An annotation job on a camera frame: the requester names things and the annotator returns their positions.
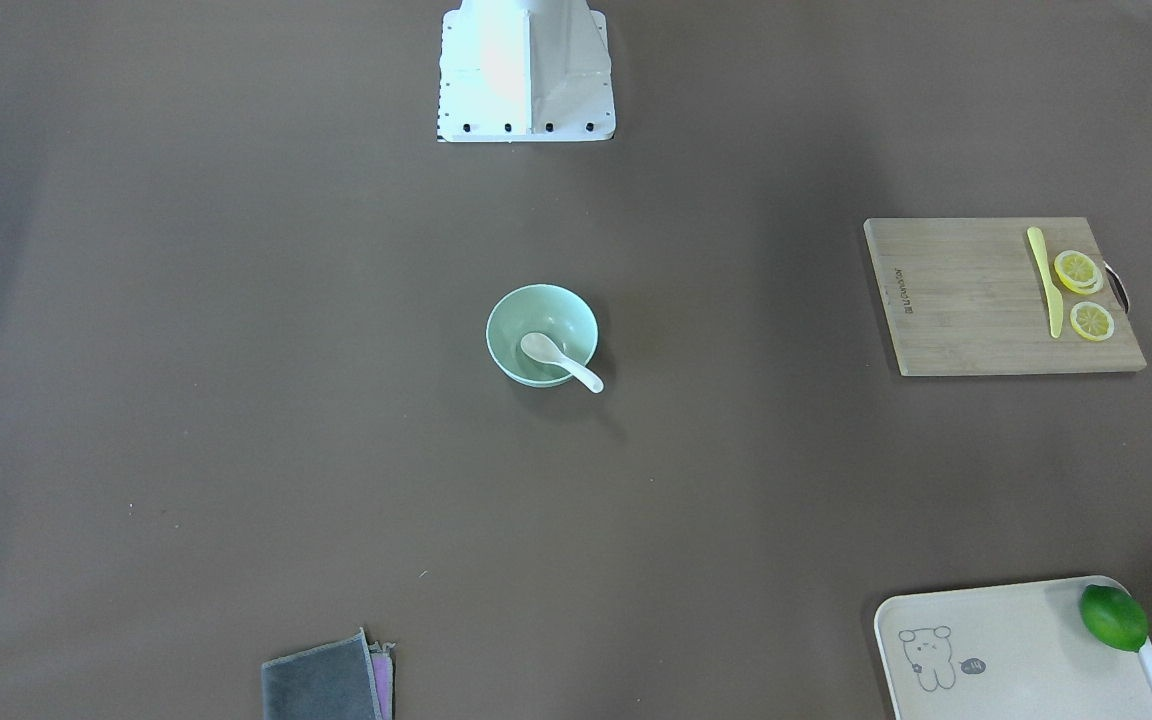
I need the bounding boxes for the light green bowl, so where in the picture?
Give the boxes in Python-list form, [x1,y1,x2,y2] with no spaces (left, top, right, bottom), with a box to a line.
[485,285,605,393]

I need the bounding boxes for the grey folded cloth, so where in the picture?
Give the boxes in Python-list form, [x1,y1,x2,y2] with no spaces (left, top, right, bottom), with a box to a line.
[262,628,396,719]

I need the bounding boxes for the lemon slice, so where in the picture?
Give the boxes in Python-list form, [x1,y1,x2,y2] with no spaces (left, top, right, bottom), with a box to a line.
[1069,301,1116,342]

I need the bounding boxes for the cream rabbit tray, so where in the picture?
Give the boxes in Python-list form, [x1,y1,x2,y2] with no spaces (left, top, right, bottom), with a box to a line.
[873,575,1152,719]

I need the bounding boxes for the green lime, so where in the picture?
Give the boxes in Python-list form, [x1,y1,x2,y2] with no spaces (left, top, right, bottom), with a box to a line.
[1078,584,1149,653]

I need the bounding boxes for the white camera mast with base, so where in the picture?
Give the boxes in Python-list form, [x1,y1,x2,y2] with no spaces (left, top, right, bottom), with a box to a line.
[435,1,617,143]

